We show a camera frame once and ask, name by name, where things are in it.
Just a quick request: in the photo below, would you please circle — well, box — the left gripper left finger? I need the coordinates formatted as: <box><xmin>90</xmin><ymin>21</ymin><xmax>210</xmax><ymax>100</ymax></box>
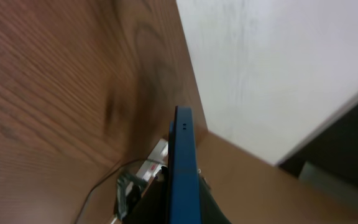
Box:
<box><xmin>126</xmin><ymin>166</ymin><xmax>168</xmax><ymax>224</ymax></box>

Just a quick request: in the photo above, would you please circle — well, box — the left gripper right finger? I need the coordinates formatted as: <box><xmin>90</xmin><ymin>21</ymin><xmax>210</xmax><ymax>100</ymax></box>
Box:
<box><xmin>199</xmin><ymin>175</ymin><xmax>231</xmax><ymax>224</ymax></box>

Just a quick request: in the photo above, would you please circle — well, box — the black USB charging cable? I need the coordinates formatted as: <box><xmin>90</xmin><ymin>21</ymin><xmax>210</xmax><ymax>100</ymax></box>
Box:
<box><xmin>73</xmin><ymin>158</ymin><xmax>149</xmax><ymax>224</ymax></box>

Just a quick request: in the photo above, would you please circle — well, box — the blue Galaxy smartphone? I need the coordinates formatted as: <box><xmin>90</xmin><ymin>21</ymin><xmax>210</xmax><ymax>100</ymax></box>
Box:
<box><xmin>167</xmin><ymin>106</ymin><xmax>202</xmax><ymax>224</ymax></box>

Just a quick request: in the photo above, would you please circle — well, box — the white power strip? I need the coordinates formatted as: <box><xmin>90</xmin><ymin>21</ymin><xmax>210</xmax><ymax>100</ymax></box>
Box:
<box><xmin>136</xmin><ymin>139</ymin><xmax>168</xmax><ymax>181</ymax></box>

